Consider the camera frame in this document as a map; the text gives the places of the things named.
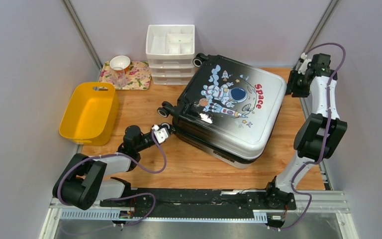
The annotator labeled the white black space suitcase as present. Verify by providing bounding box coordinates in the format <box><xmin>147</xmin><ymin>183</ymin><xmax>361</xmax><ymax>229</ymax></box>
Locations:
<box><xmin>157</xmin><ymin>53</ymin><xmax>287</xmax><ymax>169</ymax></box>

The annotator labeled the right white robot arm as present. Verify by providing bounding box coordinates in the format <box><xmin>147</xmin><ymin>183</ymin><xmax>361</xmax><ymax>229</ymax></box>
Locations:
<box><xmin>264</xmin><ymin>53</ymin><xmax>348</xmax><ymax>209</ymax></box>

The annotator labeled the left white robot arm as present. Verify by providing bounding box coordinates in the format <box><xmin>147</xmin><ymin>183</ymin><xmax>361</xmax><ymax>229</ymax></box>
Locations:
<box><xmin>52</xmin><ymin>122</ymin><xmax>174</xmax><ymax>210</ymax></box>

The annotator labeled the yellow plastic basket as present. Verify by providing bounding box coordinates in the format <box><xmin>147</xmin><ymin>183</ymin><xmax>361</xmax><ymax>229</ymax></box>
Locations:
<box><xmin>59</xmin><ymin>82</ymin><xmax>119</xmax><ymax>146</ymax></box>

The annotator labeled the floral serving tray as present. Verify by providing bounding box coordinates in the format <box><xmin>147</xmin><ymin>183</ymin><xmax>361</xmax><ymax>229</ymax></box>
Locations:
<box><xmin>98</xmin><ymin>61</ymin><xmax>151</xmax><ymax>90</ymax></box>

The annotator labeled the clear drinking glass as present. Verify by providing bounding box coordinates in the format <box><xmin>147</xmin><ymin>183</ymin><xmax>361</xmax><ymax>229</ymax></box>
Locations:
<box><xmin>113</xmin><ymin>67</ymin><xmax>127</xmax><ymax>88</ymax></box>

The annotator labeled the white orange bowl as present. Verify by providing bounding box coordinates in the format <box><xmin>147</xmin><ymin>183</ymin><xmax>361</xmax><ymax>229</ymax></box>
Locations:
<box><xmin>109</xmin><ymin>55</ymin><xmax>131</xmax><ymax>71</ymax></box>

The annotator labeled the white plastic drawer organizer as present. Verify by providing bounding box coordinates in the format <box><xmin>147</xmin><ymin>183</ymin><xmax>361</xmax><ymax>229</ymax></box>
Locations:
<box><xmin>146</xmin><ymin>24</ymin><xmax>195</xmax><ymax>85</ymax></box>

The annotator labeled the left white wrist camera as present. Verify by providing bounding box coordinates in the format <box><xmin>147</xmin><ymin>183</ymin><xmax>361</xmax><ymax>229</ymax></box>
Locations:
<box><xmin>152</xmin><ymin>122</ymin><xmax>171</xmax><ymax>144</ymax></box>

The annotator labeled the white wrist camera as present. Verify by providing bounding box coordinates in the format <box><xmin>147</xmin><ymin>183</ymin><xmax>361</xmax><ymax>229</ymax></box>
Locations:
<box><xmin>152</xmin><ymin>122</ymin><xmax>171</xmax><ymax>144</ymax></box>
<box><xmin>295</xmin><ymin>52</ymin><xmax>311</xmax><ymax>75</ymax></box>

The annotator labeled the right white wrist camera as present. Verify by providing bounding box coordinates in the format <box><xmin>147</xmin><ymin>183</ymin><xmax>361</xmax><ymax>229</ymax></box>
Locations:
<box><xmin>295</xmin><ymin>52</ymin><xmax>311</xmax><ymax>75</ymax></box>

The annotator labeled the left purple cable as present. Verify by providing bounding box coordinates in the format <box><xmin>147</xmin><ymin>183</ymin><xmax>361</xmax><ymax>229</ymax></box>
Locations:
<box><xmin>56</xmin><ymin>129</ymin><xmax>168</xmax><ymax>228</ymax></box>

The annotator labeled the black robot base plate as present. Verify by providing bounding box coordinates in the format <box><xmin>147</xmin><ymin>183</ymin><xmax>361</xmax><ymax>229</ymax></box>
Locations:
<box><xmin>98</xmin><ymin>188</ymin><xmax>296</xmax><ymax>226</ymax></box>

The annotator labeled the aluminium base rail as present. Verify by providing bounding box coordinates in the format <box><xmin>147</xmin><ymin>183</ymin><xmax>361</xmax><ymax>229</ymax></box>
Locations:
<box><xmin>40</xmin><ymin>188</ymin><xmax>358</xmax><ymax>239</ymax></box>

